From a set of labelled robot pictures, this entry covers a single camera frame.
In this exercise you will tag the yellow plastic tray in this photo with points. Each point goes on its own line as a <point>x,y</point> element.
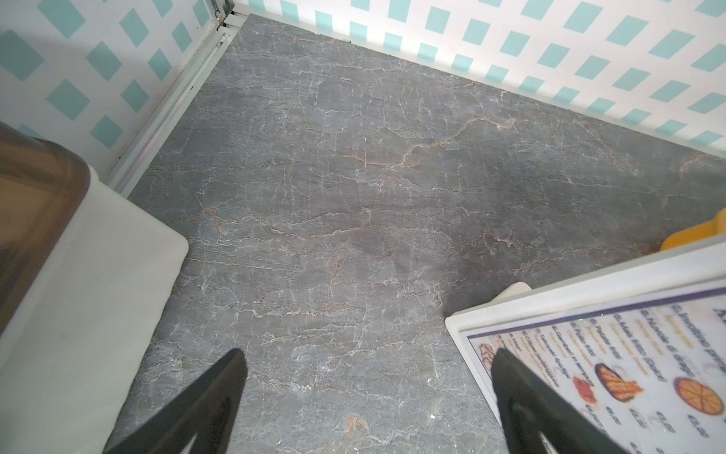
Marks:
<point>696,233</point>

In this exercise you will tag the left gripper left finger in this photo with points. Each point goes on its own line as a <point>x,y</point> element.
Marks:
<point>201,418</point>

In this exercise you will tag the yellow-header old menu sheet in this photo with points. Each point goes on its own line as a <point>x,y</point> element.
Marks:
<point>648,371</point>

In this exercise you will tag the white acrylic menu holder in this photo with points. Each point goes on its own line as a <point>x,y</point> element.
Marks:
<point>693,264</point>

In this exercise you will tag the brown toolbox with white handle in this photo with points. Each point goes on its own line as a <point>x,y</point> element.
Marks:
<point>85,277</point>

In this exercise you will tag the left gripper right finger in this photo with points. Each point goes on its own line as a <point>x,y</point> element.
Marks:
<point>531,413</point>

